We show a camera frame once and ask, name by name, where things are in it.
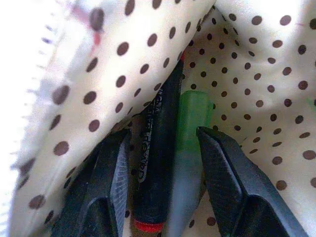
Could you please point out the grey plaid pouch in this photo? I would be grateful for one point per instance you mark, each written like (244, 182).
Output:
(247, 86)

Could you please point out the black marker with red band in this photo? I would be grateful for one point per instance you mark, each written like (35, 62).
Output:
(158, 148)

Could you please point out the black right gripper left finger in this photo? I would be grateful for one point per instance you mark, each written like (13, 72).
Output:
(101, 197)

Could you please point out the marker with green cap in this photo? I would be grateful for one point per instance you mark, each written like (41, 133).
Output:
(190, 138)

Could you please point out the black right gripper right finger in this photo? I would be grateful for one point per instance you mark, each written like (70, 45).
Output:
(242, 197)

